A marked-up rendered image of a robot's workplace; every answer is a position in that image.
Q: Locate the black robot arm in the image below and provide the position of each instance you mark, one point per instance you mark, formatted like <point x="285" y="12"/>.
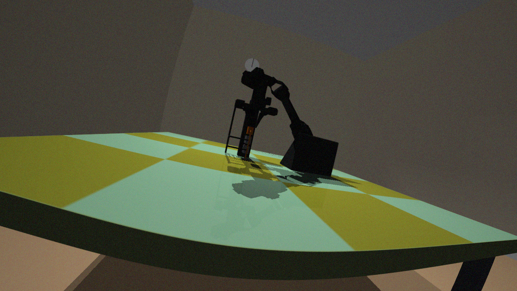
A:
<point x="258" y="81"/>

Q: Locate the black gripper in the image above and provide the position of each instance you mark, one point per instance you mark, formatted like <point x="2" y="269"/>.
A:
<point x="264" y="111"/>

